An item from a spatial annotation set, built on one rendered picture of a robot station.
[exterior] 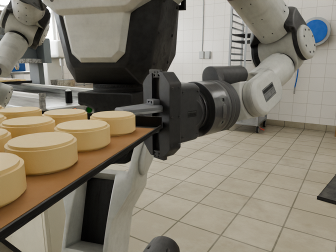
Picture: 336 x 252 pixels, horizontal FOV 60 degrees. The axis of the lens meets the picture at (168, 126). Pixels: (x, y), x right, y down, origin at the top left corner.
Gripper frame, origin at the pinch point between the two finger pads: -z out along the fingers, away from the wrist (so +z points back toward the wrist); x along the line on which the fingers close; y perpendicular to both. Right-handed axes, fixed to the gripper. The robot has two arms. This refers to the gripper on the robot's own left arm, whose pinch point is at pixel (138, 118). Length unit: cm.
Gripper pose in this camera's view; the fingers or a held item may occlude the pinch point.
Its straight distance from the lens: 38.7
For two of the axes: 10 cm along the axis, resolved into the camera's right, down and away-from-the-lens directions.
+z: 7.2, -1.4, 6.8
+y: 6.9, 1.5, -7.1
